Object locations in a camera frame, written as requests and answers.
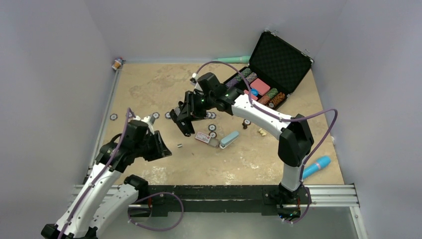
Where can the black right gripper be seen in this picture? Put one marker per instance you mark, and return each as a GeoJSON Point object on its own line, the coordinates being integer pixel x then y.
{"type": "Point", "coordinates": [190, 97]}

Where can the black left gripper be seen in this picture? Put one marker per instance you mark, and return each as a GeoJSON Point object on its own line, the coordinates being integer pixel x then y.
{"type": "Point", "coordinates": [160, 149]}

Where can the black stapler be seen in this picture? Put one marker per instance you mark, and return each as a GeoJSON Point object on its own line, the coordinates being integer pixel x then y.
{"type": "Point", "coordinates": [186, 127]}

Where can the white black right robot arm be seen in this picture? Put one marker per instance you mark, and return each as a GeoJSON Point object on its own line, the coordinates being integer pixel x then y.
{"type": "Point", "coordinates": [293, 133]}

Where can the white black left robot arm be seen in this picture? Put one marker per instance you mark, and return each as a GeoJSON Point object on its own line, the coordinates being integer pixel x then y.
{"type": "Point", "coordinates": [90, 213]}

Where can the light blue stapler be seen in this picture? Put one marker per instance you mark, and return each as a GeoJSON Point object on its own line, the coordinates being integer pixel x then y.
{"type": "Point", "coordinates": [228, 139]}

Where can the poker chip row right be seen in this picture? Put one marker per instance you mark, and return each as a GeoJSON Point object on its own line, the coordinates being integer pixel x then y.
{"type": "Point", "coordinates": [208, 115]}

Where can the poker chip above box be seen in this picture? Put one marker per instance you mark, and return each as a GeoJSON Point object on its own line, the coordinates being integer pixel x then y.
{"type": "Point", "coordinates": [212, 127]}

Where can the poker chip near box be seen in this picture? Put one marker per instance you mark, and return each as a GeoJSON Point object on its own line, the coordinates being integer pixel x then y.
{"type": "Point", "coordinates": [213, 134]}

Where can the blue dealer button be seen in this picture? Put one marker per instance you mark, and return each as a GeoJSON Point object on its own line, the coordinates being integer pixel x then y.
{"type": "Point", "coordinates": [254, 92]}

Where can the cream chess piece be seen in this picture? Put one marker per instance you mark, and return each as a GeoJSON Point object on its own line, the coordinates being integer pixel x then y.
{"type": "Point", "coordinates": [262, 132]}

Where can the pink card deck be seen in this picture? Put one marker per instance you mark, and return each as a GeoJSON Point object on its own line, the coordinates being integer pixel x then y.
{"type": "Point", "coordinates": [261, 87]}

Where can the mint green tube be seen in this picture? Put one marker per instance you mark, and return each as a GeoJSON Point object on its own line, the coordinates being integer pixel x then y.
{"type": "Point", "coordinates": [239, 59]}

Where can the black poker chip case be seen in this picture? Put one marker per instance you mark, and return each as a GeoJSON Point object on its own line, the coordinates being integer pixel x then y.
{"type": "Point", "coordinates": [279, 65]}

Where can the blue pen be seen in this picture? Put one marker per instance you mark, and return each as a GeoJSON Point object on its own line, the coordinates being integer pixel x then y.
{"type": "Point", "coordinates": [317, 166]}

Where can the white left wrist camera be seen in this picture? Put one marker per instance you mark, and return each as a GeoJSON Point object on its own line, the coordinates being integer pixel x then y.
{"type": "Point", "coordinates": [149, 120]}

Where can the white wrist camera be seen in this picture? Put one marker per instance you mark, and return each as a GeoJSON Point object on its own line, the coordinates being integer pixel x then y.
{"type": "Point", "coordinates": [194, 81]}
{"type": "Point", "coordinates": [149, 120]}

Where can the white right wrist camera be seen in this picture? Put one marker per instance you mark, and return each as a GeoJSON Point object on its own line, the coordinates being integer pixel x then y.
{"type": "Point", "coordinates": [194, 81]}

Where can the aluminium frame rail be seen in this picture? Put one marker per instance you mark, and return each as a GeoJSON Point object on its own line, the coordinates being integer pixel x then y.
{"type": "Point", "coordinates": [320, 195]}

